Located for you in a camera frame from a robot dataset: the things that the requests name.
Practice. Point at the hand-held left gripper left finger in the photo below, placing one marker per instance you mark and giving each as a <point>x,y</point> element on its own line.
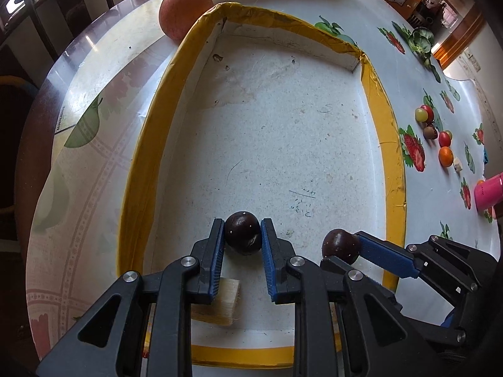
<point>215,267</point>

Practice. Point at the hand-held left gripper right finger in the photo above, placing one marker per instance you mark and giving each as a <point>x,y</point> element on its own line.
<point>268,259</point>

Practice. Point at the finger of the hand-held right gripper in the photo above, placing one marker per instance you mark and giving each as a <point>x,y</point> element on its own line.
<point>383,255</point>
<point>334,263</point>

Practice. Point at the dark purple plum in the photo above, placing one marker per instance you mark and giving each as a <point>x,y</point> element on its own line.
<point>242,232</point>
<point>341,245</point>

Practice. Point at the yellow-rimmed cardboard tray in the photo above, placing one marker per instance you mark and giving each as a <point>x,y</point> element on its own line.
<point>275,145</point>

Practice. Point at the brown-red dried date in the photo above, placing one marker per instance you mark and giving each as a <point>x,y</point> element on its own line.
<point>430,132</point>

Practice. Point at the green grape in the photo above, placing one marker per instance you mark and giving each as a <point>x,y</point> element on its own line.
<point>421,114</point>

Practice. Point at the wooden block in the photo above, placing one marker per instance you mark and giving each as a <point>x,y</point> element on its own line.
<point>227,294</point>

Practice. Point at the small orange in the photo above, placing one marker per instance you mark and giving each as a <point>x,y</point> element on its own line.
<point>446,156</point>

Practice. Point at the small white cube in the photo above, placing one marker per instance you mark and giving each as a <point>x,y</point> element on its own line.
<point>458,164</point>

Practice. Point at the pink cup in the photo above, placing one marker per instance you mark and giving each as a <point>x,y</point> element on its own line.
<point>489,192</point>

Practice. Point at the small blue object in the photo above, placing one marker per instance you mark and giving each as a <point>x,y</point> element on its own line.
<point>486,156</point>

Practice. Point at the fruit-printed plastic tablecloth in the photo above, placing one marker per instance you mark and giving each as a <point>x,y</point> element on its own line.
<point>98,86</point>

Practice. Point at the green bok choy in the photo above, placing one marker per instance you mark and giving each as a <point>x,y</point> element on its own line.
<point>420,41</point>

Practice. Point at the large peach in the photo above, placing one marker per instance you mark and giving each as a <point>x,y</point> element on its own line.
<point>182,10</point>

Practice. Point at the dark wooden chair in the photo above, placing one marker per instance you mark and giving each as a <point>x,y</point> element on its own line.
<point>43,27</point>

